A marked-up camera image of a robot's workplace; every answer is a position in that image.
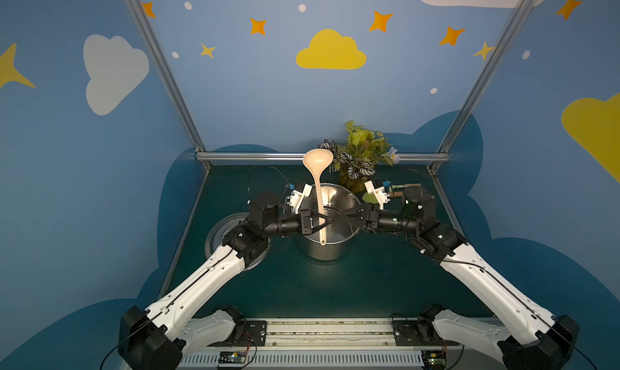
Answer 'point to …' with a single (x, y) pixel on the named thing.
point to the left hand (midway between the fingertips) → (332, 217)
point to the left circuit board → (232, 357)
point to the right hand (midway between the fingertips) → (346, 215)
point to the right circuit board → (434, 359)
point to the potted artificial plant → (355, 156)
